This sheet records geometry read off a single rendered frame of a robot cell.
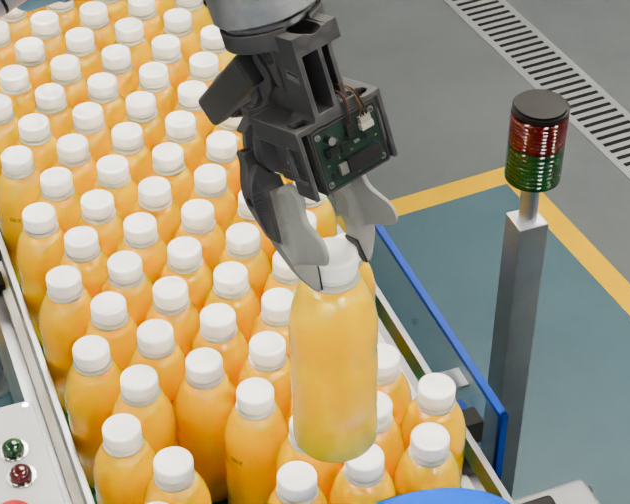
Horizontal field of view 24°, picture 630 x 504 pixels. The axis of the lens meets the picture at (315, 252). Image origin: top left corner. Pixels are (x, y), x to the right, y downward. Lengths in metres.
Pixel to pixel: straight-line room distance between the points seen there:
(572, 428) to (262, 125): 2.07
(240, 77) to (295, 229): 0.11
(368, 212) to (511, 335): 0.76
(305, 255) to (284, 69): 0.15
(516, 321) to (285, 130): 0.87
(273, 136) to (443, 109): 2.84
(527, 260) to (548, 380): 1.37
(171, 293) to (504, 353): 0.45
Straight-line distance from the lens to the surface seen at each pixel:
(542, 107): 1.60
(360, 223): 1.07
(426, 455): 1.45
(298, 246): 1.03
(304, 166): 0.96
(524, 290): 1.75
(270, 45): 0.95
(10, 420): 1.48
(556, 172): 1.64
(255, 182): 1.01
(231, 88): 1.02
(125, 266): 1.65
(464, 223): 3.44
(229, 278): 1.62
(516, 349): 1.82
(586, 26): 4.20
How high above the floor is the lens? 2.16
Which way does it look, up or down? 40 degrees down
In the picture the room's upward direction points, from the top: straight up
